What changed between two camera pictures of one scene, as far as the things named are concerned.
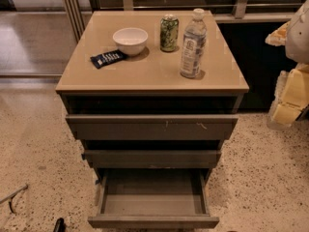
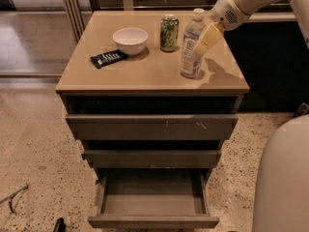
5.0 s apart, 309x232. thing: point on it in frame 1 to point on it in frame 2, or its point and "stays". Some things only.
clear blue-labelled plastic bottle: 193,45 stays
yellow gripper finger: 292,95 to 211,35
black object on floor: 60,225 stays
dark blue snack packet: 105,59 stays
